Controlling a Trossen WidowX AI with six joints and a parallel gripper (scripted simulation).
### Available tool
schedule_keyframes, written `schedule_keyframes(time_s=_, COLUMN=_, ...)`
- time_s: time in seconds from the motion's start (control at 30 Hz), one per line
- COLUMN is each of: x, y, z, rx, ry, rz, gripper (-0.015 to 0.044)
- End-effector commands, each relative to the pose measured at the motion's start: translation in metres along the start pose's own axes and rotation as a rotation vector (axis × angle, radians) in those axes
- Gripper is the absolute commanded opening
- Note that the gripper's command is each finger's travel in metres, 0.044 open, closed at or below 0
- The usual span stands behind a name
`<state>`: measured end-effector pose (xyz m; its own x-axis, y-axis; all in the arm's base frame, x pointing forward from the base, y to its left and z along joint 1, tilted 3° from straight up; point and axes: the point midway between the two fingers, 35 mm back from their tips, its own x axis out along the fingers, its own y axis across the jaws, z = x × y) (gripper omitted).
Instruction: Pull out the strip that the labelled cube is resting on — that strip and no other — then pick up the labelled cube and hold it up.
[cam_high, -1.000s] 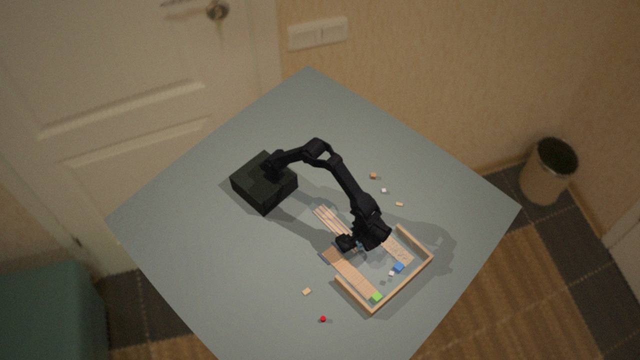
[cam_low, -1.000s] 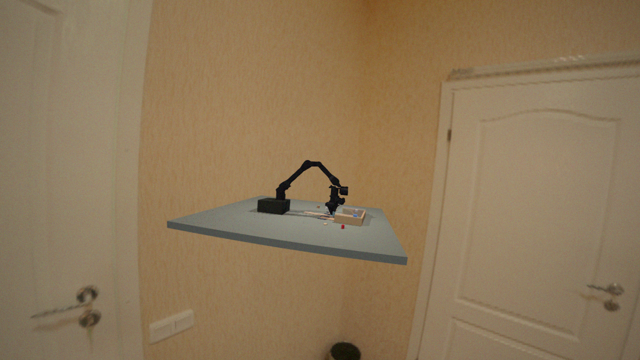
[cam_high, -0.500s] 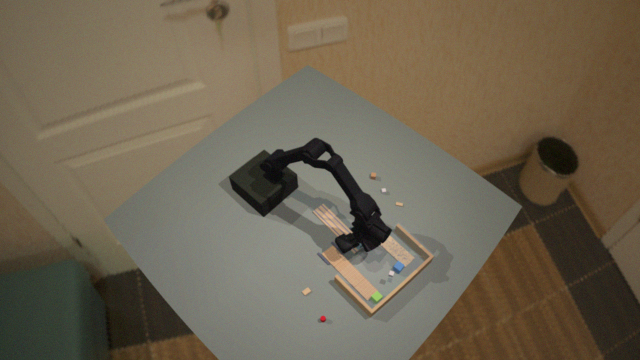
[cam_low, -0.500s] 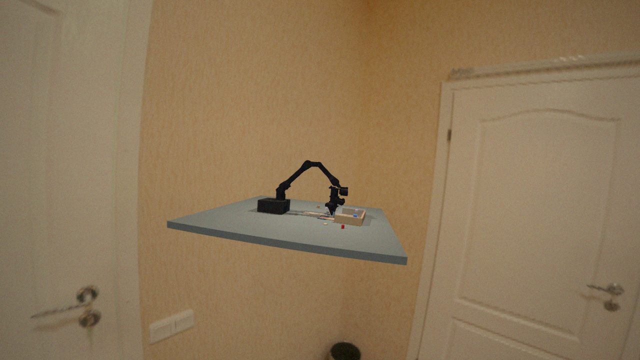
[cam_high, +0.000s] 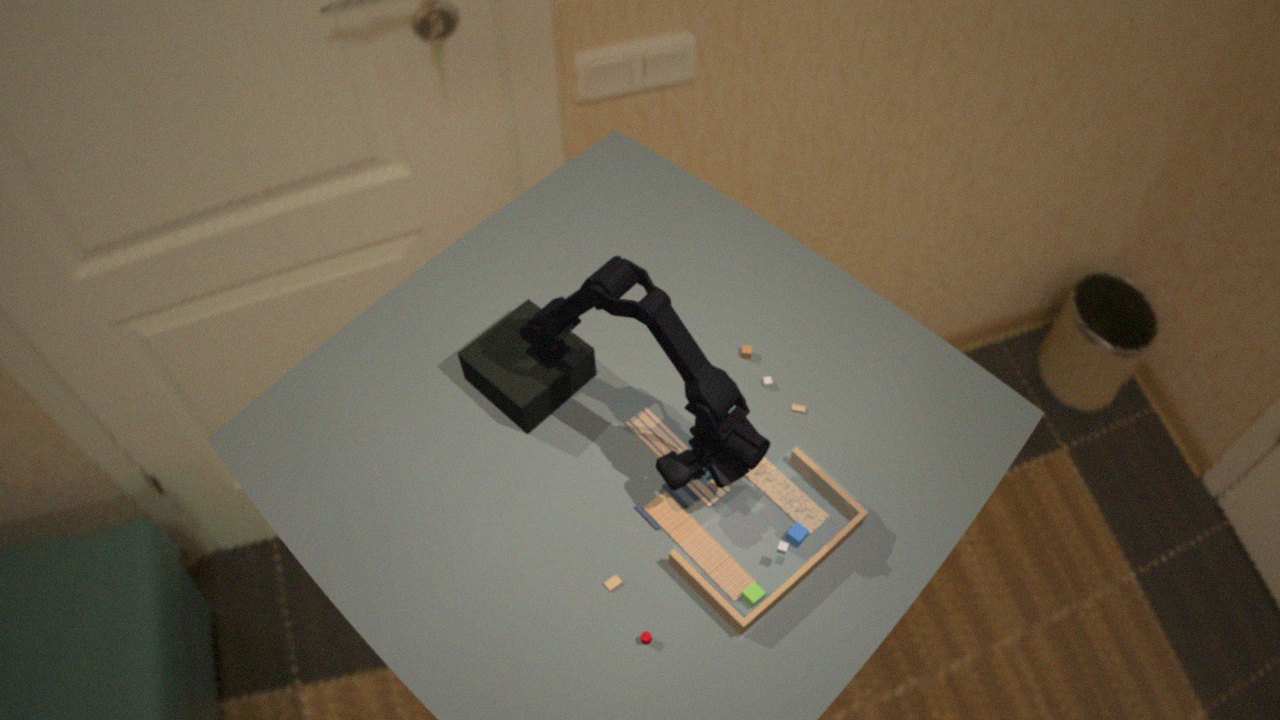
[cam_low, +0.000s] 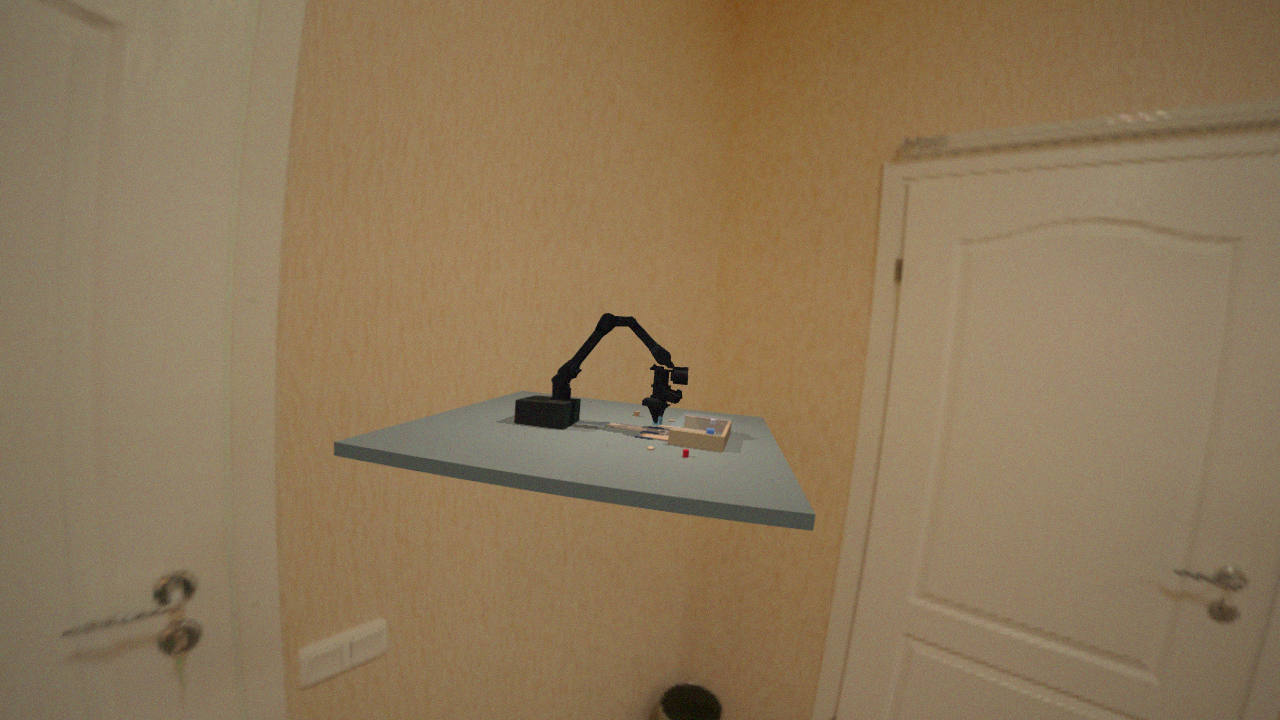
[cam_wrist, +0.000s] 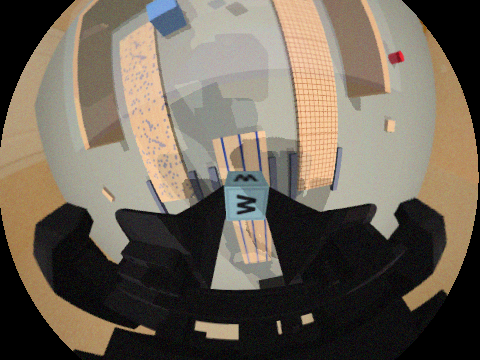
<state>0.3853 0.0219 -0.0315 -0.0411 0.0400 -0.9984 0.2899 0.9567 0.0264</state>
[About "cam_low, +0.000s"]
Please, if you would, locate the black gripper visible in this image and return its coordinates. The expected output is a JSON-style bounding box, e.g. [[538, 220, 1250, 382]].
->
[[643, 382, 672, 423]]

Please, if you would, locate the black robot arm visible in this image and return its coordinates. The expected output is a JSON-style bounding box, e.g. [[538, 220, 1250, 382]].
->
[[550, 313, 689, 404]]

